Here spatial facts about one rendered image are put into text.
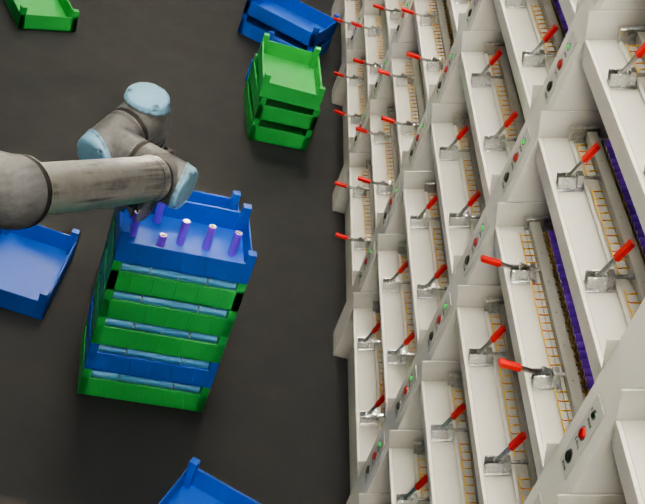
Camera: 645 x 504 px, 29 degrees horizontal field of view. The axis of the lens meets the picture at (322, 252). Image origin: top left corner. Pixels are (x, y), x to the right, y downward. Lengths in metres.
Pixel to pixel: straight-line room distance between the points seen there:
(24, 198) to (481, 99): 1.12
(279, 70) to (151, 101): 1.77
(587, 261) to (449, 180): 0.89
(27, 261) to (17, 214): 1.40
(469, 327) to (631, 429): 0.76
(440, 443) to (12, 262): 1.40
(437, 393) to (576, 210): 0.60
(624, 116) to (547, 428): 0.46
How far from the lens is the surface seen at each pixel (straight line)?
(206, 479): 2.81
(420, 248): 2.81
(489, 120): 2.58
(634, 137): 1.82
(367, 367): 3.04
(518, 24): 2.56
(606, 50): 2.06
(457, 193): 2.67
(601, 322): 1.75
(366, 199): 3.64
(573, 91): 2.13
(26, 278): 3.25
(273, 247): 3.63
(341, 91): 4.46
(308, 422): 3.10
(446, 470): 2.28
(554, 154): 2.11
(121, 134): 2.42
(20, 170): 1.91
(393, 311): 2.92
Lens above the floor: 2.02
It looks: 33 degrees down
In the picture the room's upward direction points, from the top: 21 degrees clockwise
